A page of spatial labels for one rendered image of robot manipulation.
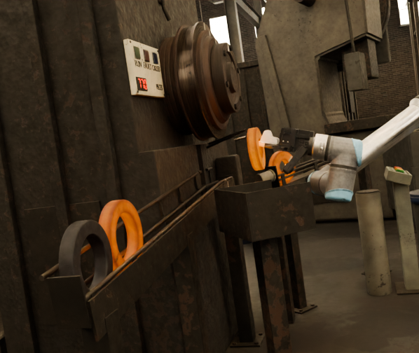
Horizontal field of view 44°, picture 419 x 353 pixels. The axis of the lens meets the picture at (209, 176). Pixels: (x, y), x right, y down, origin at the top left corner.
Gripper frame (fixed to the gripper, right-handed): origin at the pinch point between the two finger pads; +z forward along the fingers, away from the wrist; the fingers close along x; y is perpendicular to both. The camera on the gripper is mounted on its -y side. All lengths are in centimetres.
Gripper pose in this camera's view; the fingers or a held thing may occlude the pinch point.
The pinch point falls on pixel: (256, 143)
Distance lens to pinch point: 188.6
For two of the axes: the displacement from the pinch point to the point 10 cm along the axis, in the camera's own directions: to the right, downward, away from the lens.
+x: -2.7, 1.2, -9.5
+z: -9.5, -1.6, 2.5
